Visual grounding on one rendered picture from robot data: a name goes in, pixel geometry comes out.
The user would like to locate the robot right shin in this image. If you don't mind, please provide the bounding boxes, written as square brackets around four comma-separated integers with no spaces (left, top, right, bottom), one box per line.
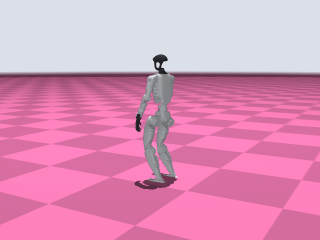
[158,146,176,177]

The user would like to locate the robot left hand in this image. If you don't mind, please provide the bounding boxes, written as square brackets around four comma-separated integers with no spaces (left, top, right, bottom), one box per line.
[135,114,142,132]

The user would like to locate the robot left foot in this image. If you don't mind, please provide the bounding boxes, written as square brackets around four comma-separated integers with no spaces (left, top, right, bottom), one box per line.
[147,178,165,183]

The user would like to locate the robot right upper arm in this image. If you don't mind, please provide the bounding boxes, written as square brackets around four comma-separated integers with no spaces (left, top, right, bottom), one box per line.
[171,75,175,97]

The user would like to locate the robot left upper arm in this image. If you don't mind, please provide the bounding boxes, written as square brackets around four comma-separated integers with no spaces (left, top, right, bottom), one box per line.
[144,75,158,102]

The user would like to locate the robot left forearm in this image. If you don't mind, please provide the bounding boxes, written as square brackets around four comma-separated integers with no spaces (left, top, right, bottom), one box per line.
[136,94,148,118]

